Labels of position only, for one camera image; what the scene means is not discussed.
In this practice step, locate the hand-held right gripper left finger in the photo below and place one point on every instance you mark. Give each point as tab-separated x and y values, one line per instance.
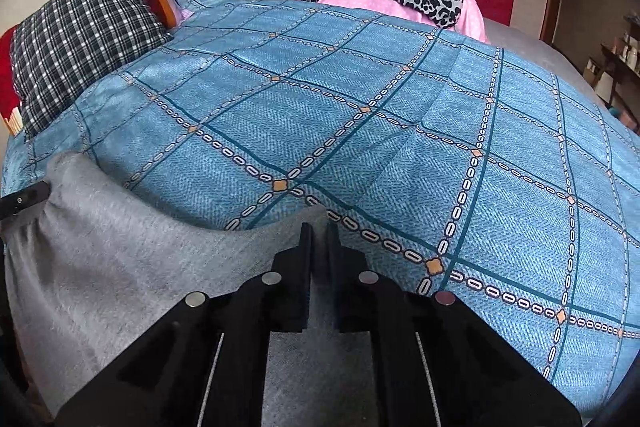
304	257

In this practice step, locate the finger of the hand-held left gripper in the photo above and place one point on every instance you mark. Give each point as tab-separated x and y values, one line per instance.
25	202

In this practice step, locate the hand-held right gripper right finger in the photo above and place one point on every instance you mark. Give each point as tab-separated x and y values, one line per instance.
334	257

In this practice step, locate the grey pants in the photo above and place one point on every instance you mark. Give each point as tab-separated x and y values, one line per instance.
125	282

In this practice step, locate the red cloth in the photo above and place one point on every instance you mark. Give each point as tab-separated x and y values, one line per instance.
6	77

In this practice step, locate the dark plaid pillow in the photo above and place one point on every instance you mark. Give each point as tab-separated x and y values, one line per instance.
85	42

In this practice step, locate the grey bed sheet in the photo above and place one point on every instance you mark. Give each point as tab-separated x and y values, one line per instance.
540	62

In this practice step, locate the dark wooden desk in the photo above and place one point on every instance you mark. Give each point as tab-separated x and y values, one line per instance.
620	57

